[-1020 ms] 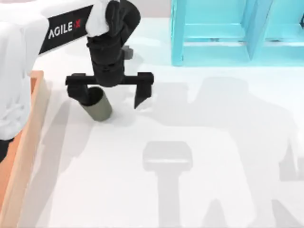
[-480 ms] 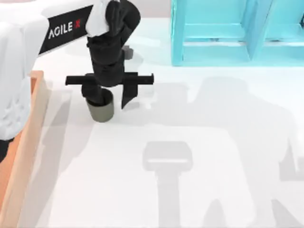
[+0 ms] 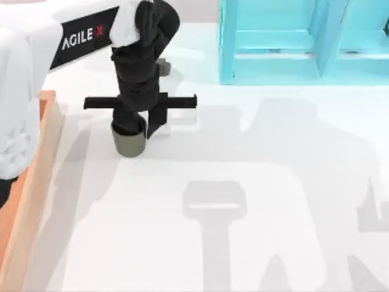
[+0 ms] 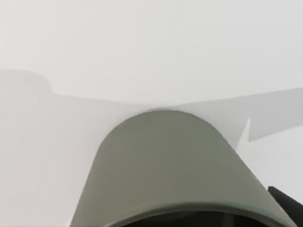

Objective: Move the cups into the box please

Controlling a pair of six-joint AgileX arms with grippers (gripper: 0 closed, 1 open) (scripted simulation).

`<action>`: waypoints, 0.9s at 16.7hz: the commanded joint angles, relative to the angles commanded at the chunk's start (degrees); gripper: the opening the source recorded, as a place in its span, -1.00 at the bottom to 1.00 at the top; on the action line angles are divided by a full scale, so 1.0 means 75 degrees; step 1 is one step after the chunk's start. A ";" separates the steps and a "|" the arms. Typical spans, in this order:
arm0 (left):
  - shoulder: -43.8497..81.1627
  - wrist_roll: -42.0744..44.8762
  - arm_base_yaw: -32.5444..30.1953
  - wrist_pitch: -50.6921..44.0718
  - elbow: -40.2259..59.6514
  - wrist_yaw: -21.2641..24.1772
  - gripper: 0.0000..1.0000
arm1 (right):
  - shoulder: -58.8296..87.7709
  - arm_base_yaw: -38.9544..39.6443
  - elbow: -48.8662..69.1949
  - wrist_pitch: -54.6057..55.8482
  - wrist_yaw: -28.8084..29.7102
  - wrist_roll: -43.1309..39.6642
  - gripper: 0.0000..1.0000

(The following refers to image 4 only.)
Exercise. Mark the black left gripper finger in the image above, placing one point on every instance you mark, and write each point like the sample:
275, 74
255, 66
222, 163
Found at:
287, 202

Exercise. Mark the grey-green cup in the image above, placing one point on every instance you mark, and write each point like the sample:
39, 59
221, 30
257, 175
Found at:
163, 160

